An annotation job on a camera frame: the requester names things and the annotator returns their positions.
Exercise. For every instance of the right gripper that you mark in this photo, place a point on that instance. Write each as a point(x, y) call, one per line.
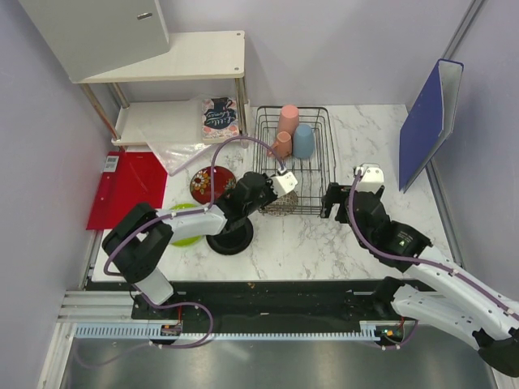
point(335, 194)

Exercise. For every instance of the book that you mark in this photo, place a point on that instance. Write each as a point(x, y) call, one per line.
point(219, 120)

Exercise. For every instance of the blue cup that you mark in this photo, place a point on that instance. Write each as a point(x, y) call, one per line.
point(303, 142)

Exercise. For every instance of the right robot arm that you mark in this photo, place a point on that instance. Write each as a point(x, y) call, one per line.
point(466, 308)

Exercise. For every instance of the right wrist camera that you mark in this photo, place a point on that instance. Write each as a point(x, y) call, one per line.
point(370, 177)

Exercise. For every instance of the tall pink cup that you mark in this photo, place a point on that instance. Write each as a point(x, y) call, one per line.
point(288, 119)

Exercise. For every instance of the grey cabinet door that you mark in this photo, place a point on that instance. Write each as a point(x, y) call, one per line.
point(90, 37)

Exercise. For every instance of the green plate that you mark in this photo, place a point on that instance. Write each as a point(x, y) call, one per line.
point(190, 240)

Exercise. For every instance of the blue binder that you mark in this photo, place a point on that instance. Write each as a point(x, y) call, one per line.
point(430, 121)

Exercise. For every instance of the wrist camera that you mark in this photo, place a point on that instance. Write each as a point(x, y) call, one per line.
point(370, 177)
point(283, 183)

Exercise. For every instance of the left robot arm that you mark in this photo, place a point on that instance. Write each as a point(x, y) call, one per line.
point(135, 246)

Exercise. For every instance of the patterned bowl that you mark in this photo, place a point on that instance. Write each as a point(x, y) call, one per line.
point(283, 206)

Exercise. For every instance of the red floral plate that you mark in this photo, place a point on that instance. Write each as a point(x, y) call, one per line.
point(201, 183)

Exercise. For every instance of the black plate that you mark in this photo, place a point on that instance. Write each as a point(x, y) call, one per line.
point(233, 242)

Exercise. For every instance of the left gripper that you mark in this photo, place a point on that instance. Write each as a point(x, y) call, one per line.
point(269, 185)

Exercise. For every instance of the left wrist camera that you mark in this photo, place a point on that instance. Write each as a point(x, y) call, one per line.
point(283, 183)

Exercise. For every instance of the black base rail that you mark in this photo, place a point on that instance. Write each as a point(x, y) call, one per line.
point(278, 305)

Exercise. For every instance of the pink mug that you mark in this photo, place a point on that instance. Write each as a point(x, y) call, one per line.
point(282, 145)

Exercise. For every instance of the black wire dish rack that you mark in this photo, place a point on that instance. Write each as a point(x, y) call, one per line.
point(313, 174)

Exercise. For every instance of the red folder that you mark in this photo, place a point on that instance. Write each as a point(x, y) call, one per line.
point(128, 178)

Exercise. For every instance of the white cable duct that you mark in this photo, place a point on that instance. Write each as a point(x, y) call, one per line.
point(155, 331)

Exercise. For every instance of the clear plastic bag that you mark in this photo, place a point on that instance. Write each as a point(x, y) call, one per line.
point(175, 157)

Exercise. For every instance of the white two-tier shelf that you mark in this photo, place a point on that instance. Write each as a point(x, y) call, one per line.
point(193, 56)

